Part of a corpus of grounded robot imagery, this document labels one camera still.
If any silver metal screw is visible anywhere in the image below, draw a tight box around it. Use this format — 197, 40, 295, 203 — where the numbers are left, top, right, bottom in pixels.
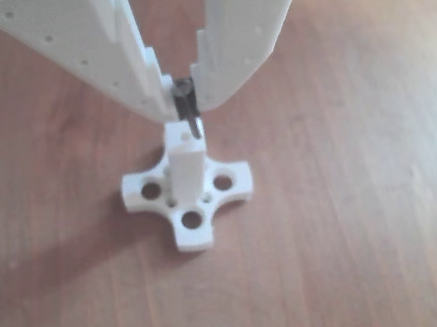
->
170, 75, 204, 141

